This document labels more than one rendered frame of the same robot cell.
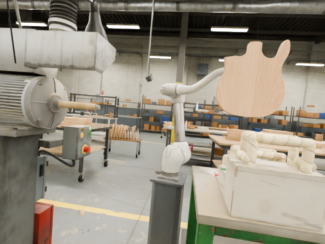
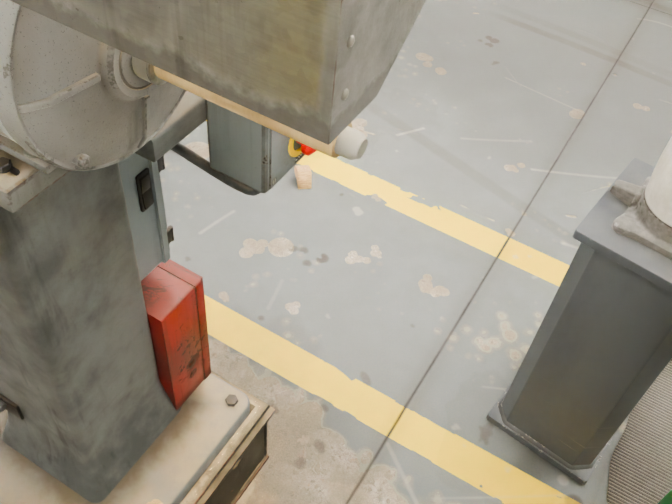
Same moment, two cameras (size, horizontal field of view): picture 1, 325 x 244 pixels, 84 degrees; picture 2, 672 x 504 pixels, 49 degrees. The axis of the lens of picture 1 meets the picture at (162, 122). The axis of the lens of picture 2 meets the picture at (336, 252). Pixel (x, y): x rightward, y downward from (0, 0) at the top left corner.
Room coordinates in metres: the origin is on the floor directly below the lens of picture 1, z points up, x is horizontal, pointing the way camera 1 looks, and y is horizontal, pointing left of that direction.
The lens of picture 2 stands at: (0.41, 0.17, 1.63)
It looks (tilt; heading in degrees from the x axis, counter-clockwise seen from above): 48 degrees down; 18
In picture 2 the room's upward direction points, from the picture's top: 7 degrees clockwise
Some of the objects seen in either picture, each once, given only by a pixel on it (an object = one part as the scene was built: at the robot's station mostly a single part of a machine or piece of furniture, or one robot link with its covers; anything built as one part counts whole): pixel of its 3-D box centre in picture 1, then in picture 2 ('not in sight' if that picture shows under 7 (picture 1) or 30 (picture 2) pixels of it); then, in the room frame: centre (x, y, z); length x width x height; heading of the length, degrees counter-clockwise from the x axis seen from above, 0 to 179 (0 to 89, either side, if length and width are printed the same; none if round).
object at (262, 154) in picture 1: (259, 154); not in sight; (0.74, -0.41, 1.12); 0.20 x 0.03 x 0.03; 81
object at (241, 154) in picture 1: (243, 156); not in sight; (0.63, -0.30, 1.12); 0.11 x 0.03 x 0.03; 172
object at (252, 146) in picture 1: (251, 151); not in sight; (0.59, -0.30, 1.15); 0.03 x 0.03 x 0.09
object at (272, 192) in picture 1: (268, 189); not in sight; (0.62, -0.40, 1.02); 0.27 x 0.15 x 0.17; 82
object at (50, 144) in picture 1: (58, 142); (189, 108); (1.07, 0.61, 1.02); 0.19 x 0.04 x 0.04; 173
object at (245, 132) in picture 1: (270, 137); not in sight; (0.66, -0.40, 1.20); 0.20 x 0.03 x 0.03; 81
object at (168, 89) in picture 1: (169, 89); not in sight; (1.64, -0.04, 1.46); 0.18 x 0.14 x 0.13; 59
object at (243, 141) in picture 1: (244, 147); not in sight; (0.67, -0.32, 1.15); 0.03 x 0.03 x 0.09
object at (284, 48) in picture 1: (280, 50); not in sight; (0.97, -0.59, 1.63); 0.07 x 0.04 x 0.10; 81
